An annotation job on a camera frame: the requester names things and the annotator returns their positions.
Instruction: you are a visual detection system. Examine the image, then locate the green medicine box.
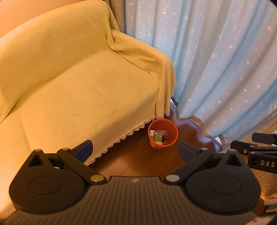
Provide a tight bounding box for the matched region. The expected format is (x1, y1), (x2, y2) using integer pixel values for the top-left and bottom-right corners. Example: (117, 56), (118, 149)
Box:
(153, 134), (162, 142)

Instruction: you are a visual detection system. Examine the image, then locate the clear plastic cup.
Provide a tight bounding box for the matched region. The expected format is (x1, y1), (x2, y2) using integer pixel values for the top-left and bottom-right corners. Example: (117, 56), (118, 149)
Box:
(156, 130), (167, 136)

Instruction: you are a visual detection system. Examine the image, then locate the orange plastic mesh basket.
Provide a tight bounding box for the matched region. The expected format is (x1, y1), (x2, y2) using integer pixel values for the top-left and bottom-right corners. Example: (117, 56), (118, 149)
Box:
(148, 119), (178, 150)

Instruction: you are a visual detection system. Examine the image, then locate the yellow sofa cover blanket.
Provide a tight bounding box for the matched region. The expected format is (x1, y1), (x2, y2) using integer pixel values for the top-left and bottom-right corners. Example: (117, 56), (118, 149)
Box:
(1, 1), (177, 219)

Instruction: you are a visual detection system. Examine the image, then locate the light blue star curtain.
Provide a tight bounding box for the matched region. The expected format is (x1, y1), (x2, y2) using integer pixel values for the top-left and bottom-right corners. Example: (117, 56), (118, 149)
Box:
(108, 1), (276, 147)

